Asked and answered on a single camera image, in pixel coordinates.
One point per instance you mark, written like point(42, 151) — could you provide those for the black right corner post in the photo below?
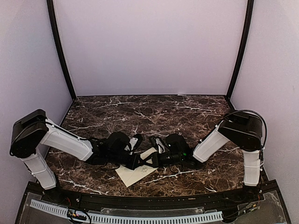
point(241, 50)

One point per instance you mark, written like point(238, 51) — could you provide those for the black corner post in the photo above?
point(59, 48)
point(241, 50)

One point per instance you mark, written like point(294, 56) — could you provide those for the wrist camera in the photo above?
point(157, 143)
point(135, 142)

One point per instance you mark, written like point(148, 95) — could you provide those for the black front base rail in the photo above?
point(226, 200)

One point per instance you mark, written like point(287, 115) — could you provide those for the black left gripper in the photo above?
point(132, 165)

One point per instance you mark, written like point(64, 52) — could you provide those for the black left corner post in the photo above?
point(59, 48)

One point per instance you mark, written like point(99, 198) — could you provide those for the cream paper envelope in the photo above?
point(130, 177)

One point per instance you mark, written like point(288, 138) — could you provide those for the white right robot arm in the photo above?
point(246, 129)

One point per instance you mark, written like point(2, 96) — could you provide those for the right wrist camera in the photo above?
point(157, 143)

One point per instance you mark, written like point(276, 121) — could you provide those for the white slotted cable duct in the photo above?
point(116, 216)

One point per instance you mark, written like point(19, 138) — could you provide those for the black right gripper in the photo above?
point(155, 159)

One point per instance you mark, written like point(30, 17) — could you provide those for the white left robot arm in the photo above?
point(36, 129)

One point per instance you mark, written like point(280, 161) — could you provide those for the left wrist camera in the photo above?
point(135, 142)

